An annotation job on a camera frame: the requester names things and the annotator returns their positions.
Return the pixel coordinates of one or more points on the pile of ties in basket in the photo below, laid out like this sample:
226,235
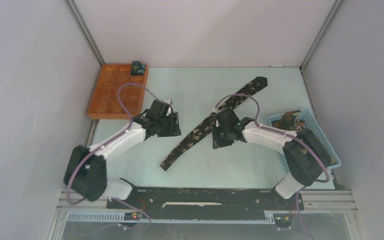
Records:
289,122

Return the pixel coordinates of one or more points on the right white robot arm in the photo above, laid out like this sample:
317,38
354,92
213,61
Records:
305,155

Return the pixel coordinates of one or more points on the black gold floral tie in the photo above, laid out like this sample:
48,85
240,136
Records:
204,128

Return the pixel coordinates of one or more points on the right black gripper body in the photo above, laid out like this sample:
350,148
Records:
221,137

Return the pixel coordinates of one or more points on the orange compartment tray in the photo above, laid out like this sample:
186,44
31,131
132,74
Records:
104,102

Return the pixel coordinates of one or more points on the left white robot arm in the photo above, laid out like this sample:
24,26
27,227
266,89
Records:
86,172

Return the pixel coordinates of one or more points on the rolled blue patterned tie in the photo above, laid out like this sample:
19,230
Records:
138,68

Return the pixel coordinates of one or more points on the light blue plastic basket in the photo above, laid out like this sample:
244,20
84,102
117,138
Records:
317,140

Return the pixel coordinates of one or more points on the aluminium frame rail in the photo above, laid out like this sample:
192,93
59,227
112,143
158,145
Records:
314,201

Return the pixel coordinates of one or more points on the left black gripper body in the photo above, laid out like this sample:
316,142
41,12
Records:
167,128

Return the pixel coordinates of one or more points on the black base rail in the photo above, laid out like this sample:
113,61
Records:
205,204

